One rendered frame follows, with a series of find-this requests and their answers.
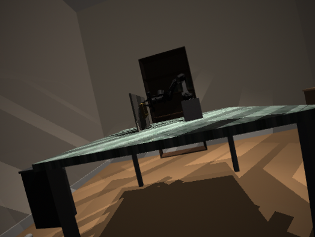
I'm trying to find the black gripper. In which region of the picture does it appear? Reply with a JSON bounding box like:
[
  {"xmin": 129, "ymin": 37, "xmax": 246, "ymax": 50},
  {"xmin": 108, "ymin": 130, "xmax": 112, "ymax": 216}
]
[{"xmin": 143, "ymin": 92, "xmax": 159, "ymax": 112}]

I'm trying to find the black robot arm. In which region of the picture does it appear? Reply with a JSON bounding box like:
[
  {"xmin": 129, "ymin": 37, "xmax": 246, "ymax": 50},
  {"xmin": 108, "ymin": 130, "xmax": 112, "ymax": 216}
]
[{"xmin": 157, "ymin": 73, "xmax": 194, "ymax": 103}]

